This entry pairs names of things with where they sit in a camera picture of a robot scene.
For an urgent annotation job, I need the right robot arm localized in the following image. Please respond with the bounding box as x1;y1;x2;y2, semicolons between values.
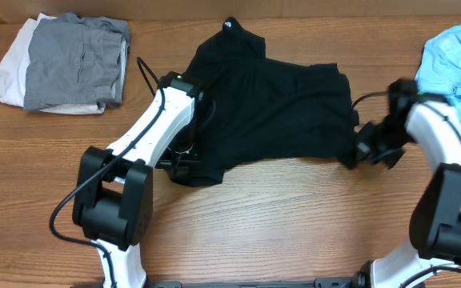
346;78;461;288

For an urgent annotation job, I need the grey folded garment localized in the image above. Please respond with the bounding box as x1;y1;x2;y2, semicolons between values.
23;13;130;111

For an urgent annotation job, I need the light blue shirt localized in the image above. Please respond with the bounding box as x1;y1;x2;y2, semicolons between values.
414;20;461;277

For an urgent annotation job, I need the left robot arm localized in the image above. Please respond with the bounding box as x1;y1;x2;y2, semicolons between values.
72;72;214;287

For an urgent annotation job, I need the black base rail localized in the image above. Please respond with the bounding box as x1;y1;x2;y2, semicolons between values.
142;277;352;288

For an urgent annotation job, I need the white folded garment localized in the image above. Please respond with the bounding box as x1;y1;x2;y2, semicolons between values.
0;14;106;114

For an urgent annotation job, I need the black polo shirt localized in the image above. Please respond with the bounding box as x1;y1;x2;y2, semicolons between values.
168;18;359;187

